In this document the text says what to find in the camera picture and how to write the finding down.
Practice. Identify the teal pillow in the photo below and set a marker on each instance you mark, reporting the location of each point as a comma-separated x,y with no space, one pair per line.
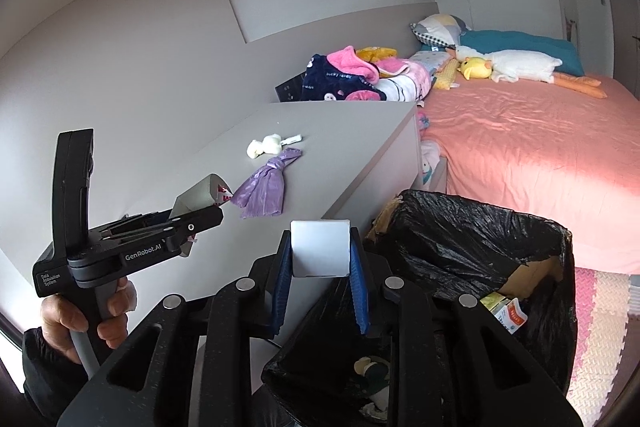
525,44

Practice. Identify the orange and white carton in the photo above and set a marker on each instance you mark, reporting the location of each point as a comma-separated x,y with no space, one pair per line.
510,313

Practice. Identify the yellow patterned cushion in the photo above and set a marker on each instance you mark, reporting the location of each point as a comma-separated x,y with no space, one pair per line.
446,76

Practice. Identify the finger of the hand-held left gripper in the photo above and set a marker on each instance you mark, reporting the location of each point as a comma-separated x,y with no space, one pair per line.
135,226
200,219

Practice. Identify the person's left hand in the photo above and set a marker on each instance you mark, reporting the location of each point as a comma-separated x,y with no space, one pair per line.
117,307

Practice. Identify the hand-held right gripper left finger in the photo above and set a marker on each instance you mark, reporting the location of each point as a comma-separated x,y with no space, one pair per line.
280,282

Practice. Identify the purple plastic bag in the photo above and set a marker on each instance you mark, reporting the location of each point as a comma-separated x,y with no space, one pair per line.
265,187

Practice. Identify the patchwork pillow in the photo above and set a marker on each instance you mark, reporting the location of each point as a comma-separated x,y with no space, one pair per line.
440,32

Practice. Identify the person's left forearm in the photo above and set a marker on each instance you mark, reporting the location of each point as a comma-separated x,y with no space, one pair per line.
45,382

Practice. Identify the pink cartoon blanket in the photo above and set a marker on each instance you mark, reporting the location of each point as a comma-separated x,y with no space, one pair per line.
407,82

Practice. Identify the yellow plush toy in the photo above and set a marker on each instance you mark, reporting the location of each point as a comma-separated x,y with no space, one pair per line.
377,53

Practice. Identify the white box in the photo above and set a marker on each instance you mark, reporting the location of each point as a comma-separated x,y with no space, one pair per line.
320,247

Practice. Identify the black box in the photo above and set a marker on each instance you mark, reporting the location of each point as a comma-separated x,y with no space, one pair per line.
290,91

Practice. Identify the foam floor mat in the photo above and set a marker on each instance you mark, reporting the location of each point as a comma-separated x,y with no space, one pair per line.
605,347

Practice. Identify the white and pink plush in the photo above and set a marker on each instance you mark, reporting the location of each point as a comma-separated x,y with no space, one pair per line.
429,162

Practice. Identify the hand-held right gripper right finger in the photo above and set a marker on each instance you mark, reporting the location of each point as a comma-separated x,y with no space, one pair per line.
358,287

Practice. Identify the white goose plush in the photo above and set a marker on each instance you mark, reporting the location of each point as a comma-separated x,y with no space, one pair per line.
525,66

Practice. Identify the floral cloth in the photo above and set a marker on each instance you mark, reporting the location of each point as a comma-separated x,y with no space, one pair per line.
423,121

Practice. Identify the grey cardboard carton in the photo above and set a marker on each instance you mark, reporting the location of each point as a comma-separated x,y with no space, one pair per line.
197,194

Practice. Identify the navy and pink fleece garment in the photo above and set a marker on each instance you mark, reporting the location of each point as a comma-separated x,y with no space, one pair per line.
335,79

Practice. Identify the bed with pink sheet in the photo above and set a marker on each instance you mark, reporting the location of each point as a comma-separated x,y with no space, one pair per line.
525,157

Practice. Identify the white crumpled tissue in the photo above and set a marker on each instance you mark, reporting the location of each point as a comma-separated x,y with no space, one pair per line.
262,146

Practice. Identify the black bag lined trash bin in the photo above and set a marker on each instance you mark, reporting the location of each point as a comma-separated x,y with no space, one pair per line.
450,237

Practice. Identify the yellow duck plush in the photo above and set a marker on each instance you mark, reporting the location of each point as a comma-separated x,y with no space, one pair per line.
475,68

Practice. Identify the grey cabinet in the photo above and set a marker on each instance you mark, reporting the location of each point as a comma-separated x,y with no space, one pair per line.
325,147

